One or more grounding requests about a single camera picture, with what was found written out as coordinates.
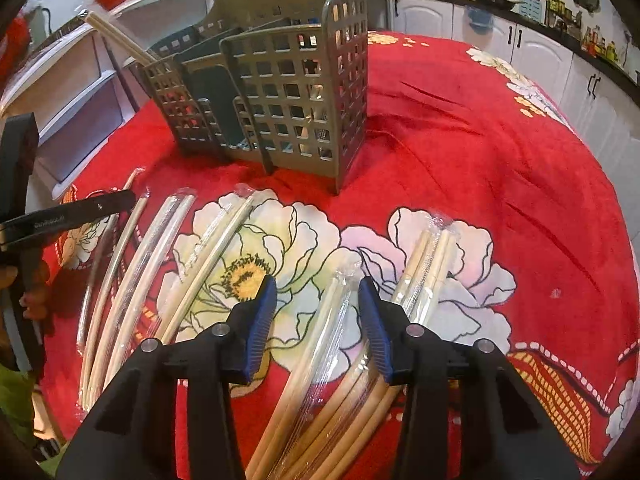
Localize blue hanging bag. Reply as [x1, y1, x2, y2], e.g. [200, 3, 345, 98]
[467, 5, 494, 29]

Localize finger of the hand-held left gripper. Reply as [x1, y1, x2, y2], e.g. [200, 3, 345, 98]
[0, 188, 137, 250]

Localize green clothing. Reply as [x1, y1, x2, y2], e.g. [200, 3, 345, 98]
[0, 362, 57, 466]

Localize red floral tablecloth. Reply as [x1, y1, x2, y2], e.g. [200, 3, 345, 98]
[40, 30, 640, 480]

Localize grey plastic utensil holder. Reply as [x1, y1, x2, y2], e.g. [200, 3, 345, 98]
[137, 0, 371, 196]

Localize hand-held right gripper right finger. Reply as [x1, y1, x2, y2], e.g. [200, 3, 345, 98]
[357, 276, 596, 480]

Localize white kitchen cabinets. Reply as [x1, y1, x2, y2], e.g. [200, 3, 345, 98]
[389, 0, 640, 176]

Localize white plastic drawer unit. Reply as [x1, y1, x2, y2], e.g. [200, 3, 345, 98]
[95, 0, 222, 50]
[0, 24, 147, 197]

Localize chopstick pair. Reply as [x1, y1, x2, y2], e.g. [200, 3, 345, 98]
[247, 259, 365, 480]
[81, 9, 154, 67]

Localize row of condiment bottles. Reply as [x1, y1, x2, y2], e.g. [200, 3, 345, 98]
[579, 24, 632, 67]

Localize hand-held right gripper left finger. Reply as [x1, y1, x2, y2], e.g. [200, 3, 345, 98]
[55, 275, 278, 480]

